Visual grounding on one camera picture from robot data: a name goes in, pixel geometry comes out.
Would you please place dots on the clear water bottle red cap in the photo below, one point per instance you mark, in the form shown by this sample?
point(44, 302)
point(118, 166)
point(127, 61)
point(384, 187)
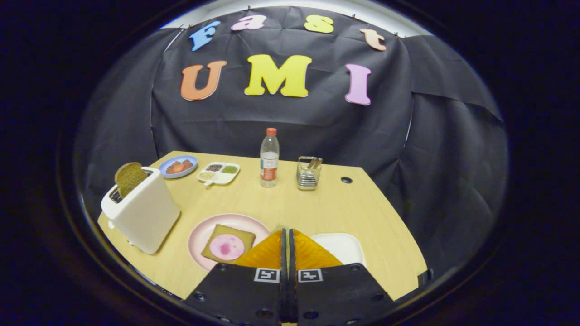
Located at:
point(269, 167)

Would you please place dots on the pink ham slice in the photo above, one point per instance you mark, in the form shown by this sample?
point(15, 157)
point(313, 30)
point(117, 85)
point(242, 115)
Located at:
point(226, 247)

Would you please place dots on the pink round plate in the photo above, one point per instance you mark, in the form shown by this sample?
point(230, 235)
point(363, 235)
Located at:
point(199, 235)

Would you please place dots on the blue round plate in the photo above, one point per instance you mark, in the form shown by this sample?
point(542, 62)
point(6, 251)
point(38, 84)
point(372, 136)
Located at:
point(163, 170)

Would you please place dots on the white square plate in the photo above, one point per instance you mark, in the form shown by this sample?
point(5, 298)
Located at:
point(340, 246)

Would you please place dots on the orange food pieces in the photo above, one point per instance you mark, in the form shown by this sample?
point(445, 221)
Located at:
point(177, 167)

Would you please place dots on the black backdrop cloth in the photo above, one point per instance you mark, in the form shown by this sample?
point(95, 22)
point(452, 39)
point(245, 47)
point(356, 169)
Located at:
point(317, 127)

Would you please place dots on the brown toast slice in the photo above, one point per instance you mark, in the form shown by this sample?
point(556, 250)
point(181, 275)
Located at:
point(129, 179)

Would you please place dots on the bread slice under ham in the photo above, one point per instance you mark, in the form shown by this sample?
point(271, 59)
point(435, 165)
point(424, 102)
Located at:
point(226, 229)

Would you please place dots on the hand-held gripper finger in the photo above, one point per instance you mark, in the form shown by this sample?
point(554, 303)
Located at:
point(283, 271)
point(292, 271)

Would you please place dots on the white toaster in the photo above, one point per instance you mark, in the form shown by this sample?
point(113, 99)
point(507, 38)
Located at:
point(145, 217)

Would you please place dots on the white divided tray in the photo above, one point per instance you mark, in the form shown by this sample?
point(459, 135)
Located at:
point(222, 177)

